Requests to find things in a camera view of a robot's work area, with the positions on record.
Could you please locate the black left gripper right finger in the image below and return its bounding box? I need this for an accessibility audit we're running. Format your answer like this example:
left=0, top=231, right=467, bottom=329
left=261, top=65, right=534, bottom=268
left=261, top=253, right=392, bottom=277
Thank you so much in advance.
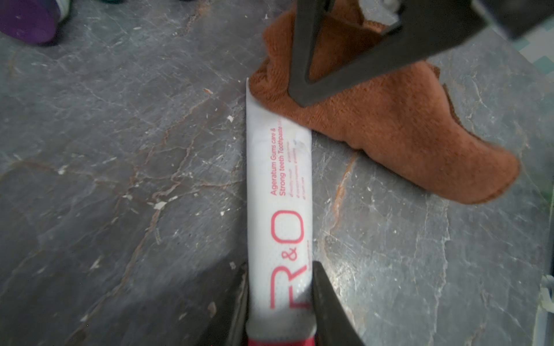
left=312, top=261, right=365, bottom=346

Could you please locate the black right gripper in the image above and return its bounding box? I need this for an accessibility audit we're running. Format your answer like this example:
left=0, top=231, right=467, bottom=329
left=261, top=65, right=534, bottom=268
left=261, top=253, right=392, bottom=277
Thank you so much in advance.
left=471, top=0, right=553, bottom=40

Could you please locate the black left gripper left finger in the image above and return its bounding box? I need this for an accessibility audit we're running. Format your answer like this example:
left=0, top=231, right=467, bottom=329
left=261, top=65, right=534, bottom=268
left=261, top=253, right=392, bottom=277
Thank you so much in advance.
left=196, top=262, right=249, bottom=346

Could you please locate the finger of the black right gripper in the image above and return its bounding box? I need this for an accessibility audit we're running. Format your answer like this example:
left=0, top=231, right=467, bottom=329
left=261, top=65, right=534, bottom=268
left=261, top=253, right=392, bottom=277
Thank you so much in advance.
left=288, top=1, right=486, bottom=108

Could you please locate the brown cloth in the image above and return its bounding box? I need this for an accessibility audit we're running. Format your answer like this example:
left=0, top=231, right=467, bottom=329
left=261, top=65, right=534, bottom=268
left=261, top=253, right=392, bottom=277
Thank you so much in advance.
left=249, top=10, right=520, bottom=204

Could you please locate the white pink cap toothpaste tube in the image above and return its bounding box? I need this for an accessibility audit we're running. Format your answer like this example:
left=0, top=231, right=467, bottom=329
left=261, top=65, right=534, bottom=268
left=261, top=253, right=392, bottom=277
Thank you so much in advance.
left=245, top=92, right=317, bottom=345

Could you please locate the white R&O purple cap tube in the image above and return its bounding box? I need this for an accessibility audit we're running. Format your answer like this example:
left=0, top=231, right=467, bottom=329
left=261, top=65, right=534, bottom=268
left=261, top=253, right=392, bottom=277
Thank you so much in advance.
left=1, top=0, right=72, bottom=45

